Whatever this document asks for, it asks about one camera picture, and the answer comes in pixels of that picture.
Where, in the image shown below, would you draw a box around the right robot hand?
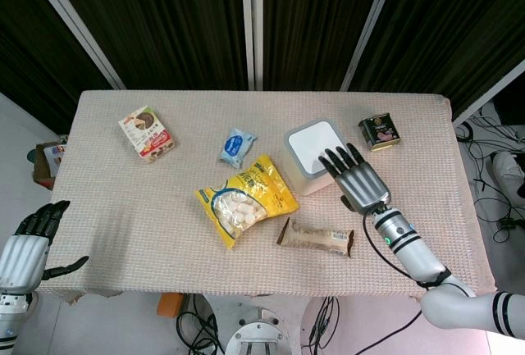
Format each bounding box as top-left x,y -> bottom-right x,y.
318,143 -> 392,215

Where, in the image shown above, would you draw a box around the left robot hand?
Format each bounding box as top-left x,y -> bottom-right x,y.
0,200 -> 90,294

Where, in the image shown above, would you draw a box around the white square box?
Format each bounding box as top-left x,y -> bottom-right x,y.
282,118 -> 350,197

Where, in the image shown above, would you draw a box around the robot base column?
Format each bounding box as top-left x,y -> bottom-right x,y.
223,305 -> 293,355

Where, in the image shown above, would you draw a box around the black gold tin can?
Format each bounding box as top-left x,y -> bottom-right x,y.
358,112 -> 404,152

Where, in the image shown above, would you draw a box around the brown snack bar wrapper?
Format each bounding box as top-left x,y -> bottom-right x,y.
275,216 -> 356,257

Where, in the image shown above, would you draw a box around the cardboard box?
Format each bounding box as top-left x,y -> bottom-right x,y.
33,139 -> 66,191

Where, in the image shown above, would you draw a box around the yellow candy bag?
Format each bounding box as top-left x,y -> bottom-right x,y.
194,153 -> 301,252

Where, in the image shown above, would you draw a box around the blue tissue packet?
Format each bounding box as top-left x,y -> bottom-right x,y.
217,127 -> 258,169

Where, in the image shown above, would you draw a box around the pink woven tablecloth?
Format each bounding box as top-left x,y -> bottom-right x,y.
35,90 -> 496,306

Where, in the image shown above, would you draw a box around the white shoe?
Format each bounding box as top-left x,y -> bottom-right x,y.
491,152 -> 525,199

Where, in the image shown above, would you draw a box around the orange box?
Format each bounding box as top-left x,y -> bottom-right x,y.
157,292 -> 185,319

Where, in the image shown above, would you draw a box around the red white cookie box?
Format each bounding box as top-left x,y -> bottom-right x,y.
117,104 -> 178,166

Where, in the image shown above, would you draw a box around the dark folding screen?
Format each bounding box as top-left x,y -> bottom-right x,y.
0,0 -> 525,134

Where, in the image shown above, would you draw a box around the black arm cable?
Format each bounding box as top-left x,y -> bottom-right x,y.
363,203 -> 473,297

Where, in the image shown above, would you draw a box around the black floor cables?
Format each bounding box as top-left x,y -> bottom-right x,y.
454,102 -> 525,243

